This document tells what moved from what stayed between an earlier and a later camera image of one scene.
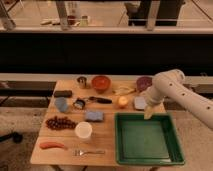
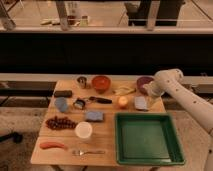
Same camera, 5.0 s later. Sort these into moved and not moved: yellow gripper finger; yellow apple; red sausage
Moved: yellow gripper finger
Not moved: red sausage; yellow apple
